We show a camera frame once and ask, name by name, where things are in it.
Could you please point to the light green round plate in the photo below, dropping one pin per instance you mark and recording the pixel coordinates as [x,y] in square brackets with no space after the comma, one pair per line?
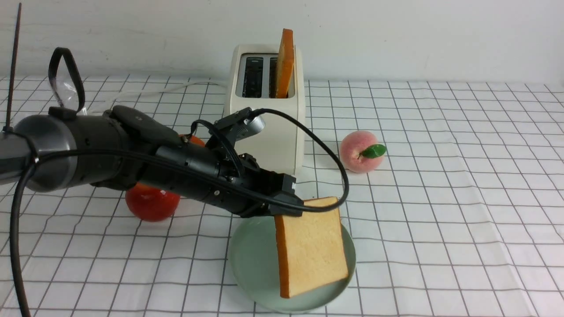
[253,258]

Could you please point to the pink peach with green leaf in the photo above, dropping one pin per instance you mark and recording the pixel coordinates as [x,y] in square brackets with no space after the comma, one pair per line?
[361,152]

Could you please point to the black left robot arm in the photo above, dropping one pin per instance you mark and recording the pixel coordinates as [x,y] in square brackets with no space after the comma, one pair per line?
[124,147]

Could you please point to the orange persimmon with green leaf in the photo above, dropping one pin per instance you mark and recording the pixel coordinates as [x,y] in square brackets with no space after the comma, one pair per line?
[192,139]

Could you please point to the white checkered tablecloth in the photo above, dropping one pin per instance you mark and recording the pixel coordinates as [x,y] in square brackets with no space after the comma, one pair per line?
[464,217]

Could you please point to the cream white two-slot toaster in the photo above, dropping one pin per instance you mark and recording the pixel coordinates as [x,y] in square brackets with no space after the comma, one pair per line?
[279,146]

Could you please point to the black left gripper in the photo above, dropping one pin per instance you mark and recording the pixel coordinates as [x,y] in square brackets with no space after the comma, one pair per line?
[278,186]

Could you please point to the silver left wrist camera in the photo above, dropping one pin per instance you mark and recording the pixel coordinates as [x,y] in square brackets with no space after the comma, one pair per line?
[240,125]

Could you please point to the red apple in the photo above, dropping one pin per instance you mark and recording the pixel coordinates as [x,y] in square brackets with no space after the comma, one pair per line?
[151,204]

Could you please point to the toast slice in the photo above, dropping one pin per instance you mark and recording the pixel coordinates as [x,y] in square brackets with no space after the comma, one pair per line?
[311,251]
[284,64]

